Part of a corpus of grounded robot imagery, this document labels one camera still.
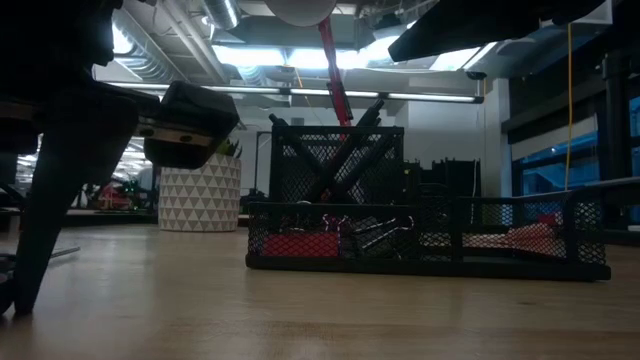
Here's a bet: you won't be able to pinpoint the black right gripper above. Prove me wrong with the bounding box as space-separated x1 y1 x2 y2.
387 0 609 64

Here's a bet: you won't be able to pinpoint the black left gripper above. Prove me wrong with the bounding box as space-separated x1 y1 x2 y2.
0 78 242 317

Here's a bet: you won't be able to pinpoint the red desk lamp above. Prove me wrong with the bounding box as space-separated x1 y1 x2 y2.
263 0 355 204

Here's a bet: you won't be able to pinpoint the pink sticky note pad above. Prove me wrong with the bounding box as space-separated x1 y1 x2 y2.
462 212 566 259

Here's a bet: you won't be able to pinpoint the black binder clip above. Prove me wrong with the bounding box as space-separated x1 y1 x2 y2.
319 213 351 259
364 218 416 260
349 217 401 251

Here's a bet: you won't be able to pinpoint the red eraser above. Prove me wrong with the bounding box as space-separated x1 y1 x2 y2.
260 232 342 259

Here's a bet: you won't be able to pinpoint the black mesh desk organizer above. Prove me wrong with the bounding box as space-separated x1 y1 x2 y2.
244 124 612 282

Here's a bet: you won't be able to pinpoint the artificial succulent in patterned pot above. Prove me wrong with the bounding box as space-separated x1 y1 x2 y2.
149 138 245 234

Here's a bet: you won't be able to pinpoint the black cabinets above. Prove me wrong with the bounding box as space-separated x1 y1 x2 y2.
407 157 482 200

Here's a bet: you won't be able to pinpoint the long ceiling light bar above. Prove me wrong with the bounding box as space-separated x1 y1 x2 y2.
104 79 485 105

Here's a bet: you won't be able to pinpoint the yellow hanging cable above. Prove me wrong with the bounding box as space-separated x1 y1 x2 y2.
563 22 574 194

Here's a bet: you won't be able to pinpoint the black rig post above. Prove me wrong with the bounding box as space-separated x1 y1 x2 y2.
602 49 635 182

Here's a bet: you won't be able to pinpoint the silver ventilation duct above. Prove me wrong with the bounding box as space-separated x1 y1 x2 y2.
202 0 242 30

